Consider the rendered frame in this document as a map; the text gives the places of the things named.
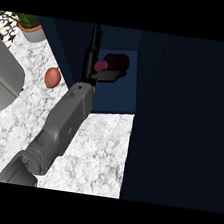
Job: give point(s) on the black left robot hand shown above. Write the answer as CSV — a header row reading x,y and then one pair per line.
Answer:
x,y
89,63

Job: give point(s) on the dark red wine bottle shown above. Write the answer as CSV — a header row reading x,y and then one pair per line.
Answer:
x,y
119,62

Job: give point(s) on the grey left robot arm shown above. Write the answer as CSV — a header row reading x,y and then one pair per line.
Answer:
x,y
66,114

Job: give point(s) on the dark navy cabinet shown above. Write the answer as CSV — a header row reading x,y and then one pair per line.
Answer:
x,y
116,94

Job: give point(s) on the potted green plant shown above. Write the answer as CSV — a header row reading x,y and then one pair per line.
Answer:
x,y
31,27

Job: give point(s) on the grey rounded appliance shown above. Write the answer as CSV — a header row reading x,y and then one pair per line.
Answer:
x,y
2,81

